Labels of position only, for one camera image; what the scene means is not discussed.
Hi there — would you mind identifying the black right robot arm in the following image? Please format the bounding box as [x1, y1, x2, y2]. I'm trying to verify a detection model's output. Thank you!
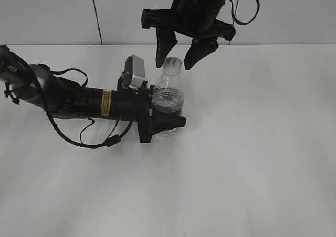
[141, 0, 236, 70]

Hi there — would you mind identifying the clear Cestbon water bottle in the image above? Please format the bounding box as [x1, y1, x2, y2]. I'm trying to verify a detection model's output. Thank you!
[151, 63, 185, 138]

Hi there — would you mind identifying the white green bottle cap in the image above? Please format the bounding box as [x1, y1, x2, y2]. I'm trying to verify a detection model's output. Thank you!
[163, 57, 182, 76]

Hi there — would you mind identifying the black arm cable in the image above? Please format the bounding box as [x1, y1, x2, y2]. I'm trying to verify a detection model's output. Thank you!
[4, 63, 132, 149]
[223, 0, 260, 26]

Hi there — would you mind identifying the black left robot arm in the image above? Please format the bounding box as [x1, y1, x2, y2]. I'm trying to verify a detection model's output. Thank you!
[1, 45, 186, 149]

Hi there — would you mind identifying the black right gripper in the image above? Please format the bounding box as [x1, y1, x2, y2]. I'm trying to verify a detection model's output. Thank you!
[141, 0, 236, 70]

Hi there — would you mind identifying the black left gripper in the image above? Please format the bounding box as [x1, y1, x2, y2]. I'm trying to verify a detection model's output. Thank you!
[112, 77, 186, 143]

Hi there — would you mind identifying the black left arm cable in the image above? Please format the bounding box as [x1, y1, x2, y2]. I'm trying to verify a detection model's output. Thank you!
[4, 63, 132, 149]

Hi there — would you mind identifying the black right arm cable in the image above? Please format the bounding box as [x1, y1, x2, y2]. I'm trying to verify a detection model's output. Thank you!
[223, 0, 260, 26]

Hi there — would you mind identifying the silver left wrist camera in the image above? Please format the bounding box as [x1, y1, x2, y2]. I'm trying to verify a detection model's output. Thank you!
[122, 54, 145, 89]

